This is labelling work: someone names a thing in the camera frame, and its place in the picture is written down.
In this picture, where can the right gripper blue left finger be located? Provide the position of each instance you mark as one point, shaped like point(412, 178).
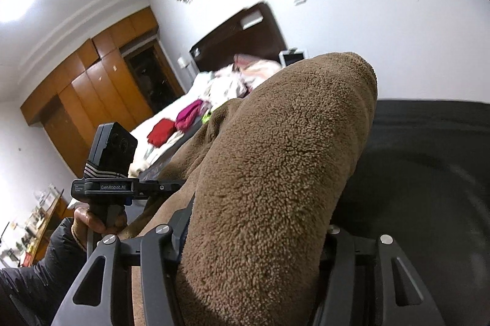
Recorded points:
point(101, 293)

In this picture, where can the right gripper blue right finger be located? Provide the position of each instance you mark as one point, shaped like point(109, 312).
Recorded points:
point(367, 281)

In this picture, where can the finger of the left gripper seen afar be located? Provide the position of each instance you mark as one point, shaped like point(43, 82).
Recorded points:
point(154, 188)

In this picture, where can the brown fleece sweater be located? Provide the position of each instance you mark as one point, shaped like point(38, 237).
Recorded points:
point(263, 177)

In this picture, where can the person's left forearm black sleeve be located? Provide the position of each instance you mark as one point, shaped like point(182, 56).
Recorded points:
point(32, 295)

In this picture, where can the person's left hand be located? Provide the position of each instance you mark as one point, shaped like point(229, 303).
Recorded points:
point(85, 221)

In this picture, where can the red folded garment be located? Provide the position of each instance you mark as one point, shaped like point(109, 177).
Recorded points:
point(161, 132)

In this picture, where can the magenta folded garment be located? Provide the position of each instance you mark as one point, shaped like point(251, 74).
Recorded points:
point(186, 117)

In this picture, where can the green toy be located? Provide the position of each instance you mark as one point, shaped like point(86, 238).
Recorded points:
point(206, 117)

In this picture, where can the cluttered wooden shelf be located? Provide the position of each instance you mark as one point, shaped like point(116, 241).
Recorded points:
point(23, 244)

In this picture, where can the wooden wardrobe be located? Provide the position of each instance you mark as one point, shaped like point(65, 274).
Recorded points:
point(90, 87)

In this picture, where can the dark doorway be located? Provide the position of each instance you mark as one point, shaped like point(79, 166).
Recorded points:
point(153, 75)

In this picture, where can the white quilt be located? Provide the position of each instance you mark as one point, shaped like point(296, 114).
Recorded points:
point(146, 154)

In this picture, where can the cream pink blanket pile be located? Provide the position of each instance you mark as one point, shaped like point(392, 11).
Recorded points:
point(218, 87)

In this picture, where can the black satin sheet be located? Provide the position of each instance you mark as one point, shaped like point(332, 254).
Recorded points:
point(423, 178)

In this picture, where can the white bedside lamp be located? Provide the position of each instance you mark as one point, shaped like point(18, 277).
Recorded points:
point(187, 70)

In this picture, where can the striped pink pillow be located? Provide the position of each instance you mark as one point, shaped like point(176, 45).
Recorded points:
point(255, 70)

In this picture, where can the white tablet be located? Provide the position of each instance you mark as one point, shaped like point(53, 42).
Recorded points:
point(291, 56)

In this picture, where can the dark wooden headboard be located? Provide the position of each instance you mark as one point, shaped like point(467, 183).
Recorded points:
point(253, 31)

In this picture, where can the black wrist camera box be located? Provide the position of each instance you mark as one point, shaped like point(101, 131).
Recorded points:
point(112, 152)

